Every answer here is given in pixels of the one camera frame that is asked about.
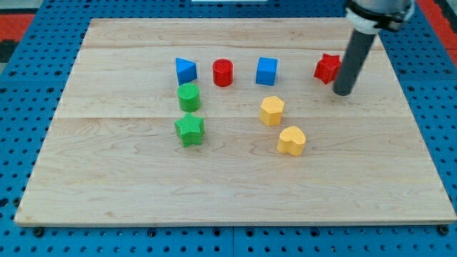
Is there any yellow heart block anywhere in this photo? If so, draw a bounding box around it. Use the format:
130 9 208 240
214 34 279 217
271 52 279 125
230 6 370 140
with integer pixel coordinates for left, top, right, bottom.
276 126 306 156

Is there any blue triangle block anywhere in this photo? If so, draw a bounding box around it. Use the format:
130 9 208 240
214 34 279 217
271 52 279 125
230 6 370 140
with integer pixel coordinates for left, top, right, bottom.
175 58 198 86

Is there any green star block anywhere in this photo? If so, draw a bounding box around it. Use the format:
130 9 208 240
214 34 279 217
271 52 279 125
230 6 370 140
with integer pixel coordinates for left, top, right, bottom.
174 113 205 147

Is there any blue cube block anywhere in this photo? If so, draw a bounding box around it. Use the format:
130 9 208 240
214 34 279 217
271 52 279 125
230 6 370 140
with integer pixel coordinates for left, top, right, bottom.
256 57 278 86

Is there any red star block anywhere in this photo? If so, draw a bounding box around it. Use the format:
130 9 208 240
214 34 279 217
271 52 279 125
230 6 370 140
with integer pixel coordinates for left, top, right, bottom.
313 53 341 84

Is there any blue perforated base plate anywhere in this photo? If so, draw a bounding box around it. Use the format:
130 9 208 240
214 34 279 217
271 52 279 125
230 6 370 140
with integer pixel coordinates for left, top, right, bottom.
1 0 456 256

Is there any wooden board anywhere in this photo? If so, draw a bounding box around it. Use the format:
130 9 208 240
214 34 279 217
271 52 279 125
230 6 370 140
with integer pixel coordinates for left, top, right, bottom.
15 18 456 227

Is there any green cylinder block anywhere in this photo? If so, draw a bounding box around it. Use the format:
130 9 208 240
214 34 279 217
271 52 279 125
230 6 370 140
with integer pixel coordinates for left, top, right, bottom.
177 83 201 112

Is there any yellow hexagon block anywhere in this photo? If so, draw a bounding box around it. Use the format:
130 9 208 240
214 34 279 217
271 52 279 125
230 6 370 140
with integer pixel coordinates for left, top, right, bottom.
260 96 285 126

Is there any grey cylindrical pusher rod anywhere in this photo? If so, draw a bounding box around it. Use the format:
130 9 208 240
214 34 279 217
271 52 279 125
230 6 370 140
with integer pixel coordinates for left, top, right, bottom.
333 29 376 96

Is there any red cylinder block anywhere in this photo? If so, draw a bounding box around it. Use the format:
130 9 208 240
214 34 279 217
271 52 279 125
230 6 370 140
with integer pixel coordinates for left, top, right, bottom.
212 59 233 87

